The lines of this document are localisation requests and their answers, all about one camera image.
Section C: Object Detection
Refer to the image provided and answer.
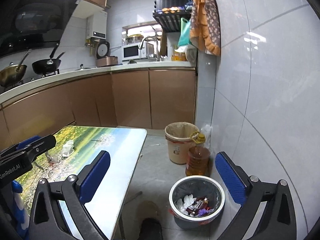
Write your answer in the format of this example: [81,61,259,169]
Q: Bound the white tissue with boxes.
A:
[62,140,74,157]

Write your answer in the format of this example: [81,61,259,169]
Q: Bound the plastic wrapper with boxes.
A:
[45,152,61,165]

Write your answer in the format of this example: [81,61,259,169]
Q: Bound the white rimmed trash bin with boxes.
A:
[169,176,226,230]

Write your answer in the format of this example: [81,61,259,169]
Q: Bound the brown kitchen base cabinets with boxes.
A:
[1,68,196,148]

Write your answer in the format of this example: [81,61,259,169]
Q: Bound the beige lined trash bucket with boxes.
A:
[164,122,200,165]

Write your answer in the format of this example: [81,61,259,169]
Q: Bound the chrome kitchen faucet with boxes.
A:
[138,36,160,61]

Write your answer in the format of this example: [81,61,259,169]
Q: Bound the blue white striped sleeve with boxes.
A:
[11,180,30,239]

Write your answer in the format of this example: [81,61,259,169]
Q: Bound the landscape print folding table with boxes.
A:
[19,126,147,239]

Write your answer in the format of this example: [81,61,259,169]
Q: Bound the black frying wok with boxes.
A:
[32,42,65,75]

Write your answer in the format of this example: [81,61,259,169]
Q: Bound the steel pot lid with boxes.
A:
[76,64,91,71]

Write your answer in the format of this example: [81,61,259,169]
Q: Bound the amber cooking oil bottle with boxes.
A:
[185,132,210,176]

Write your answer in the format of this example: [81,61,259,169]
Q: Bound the copper rice cooker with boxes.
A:
[96,41,118,68]

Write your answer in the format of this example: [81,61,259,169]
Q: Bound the black range hood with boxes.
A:
[1,0,78,57]

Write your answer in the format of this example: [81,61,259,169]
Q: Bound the white water heater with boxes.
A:
[86,11,107,39]

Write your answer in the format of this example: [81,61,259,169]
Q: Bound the white microwave oven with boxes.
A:
[122,42,147,61]

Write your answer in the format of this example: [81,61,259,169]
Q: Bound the yellow seasoning package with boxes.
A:
[171,46,187,61]

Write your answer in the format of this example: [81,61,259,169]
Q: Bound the green plastic bag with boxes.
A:
[178,18,191,47]

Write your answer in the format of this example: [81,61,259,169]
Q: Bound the orange patterned apron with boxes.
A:
[189,0,221,56]

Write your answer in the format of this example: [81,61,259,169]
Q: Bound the brass pot with handle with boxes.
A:
[0,49,32,88]

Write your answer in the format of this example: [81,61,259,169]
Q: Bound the black wall dish rack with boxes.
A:
[153,0,193,33]

